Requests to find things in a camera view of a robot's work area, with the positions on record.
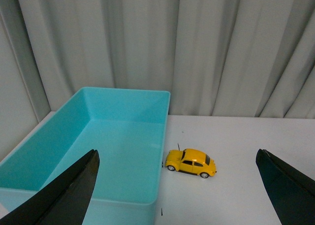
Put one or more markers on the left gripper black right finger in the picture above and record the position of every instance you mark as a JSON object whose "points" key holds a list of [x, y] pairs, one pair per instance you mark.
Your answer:
{"points": [[291, 192]]}

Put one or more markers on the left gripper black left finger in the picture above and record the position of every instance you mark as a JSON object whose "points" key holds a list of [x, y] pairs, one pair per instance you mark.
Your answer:
{"points": [[64, 201]]}

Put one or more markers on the yellow beetle toy car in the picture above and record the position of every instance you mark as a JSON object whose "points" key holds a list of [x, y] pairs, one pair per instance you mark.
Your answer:
{"points": [[191, 161]]}

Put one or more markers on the turquoise plastic bin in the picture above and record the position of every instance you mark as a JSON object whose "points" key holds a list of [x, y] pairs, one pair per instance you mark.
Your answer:
{"points": [[126, 127]]}

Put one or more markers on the grey pleated curtain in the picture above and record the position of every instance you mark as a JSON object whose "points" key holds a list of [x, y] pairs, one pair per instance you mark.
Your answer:
{"points": [[239, 58]]}

